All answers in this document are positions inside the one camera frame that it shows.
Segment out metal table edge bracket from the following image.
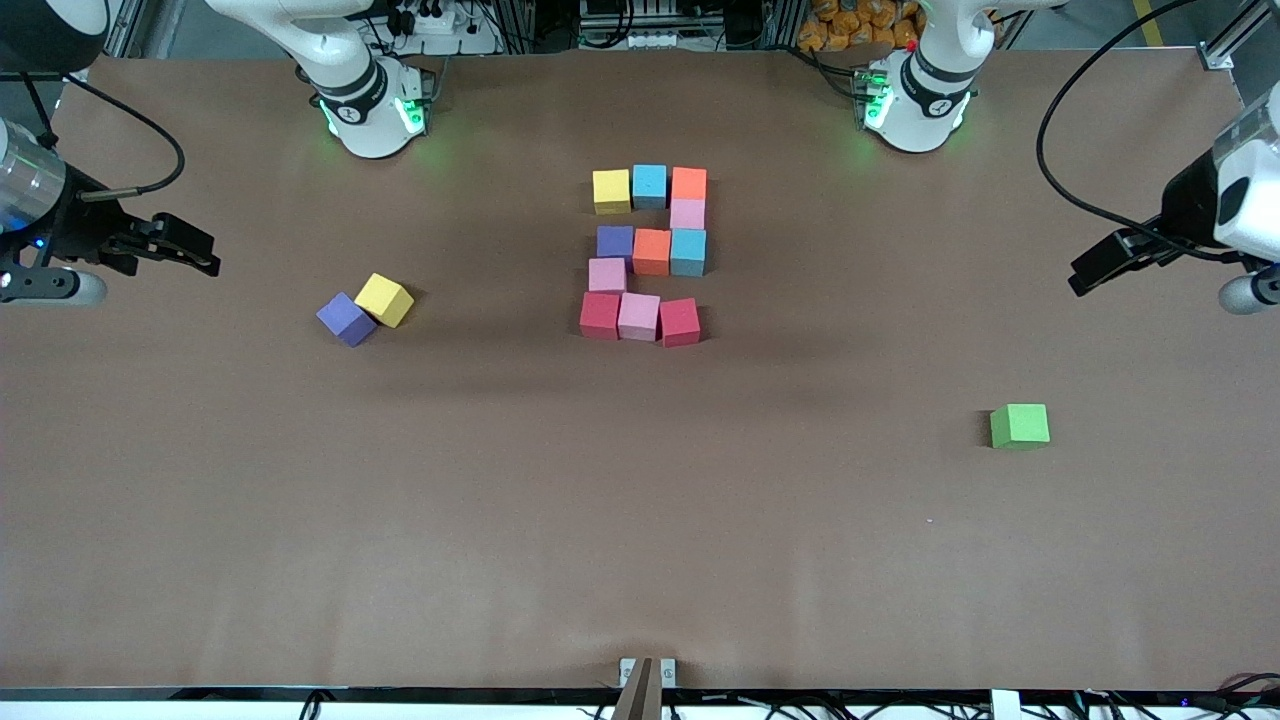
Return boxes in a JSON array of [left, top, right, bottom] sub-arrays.
[[619, 657, 677, 689]]

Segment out brown post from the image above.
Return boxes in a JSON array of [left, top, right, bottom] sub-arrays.
[[611, 657, 664, 720]]

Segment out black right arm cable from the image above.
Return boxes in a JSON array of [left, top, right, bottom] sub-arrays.
[[20, 70, 188, 203]]

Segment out red foam cube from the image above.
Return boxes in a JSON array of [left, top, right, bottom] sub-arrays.
[[659, 298, 702, 349], [579, 292, 622, 342]]

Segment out green foam cube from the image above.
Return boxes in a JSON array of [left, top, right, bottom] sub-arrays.
[[990, 403, 1051, 450]]

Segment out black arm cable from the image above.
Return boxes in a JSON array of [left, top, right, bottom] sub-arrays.
[[20, 70, 188, 203], [1036, 0, 1246, 264]]

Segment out pile of orange fruit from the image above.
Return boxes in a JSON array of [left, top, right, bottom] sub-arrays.
[[797, 0, 926, 51]]

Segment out yellow foam cube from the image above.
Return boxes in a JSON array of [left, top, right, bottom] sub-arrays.
[[354, 273, 415, 329], [592, 169, 633, 216]]

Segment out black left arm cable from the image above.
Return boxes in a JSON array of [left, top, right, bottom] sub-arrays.
[[1036, 0, 1246, 264]]

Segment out aluminium frame profile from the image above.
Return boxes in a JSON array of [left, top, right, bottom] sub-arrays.
[[1198, 0, 1280, 73], [60, 0, 151, 81]]

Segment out white power strip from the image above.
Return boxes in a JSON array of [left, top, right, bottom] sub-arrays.
[[395, 0, 473, 39]]

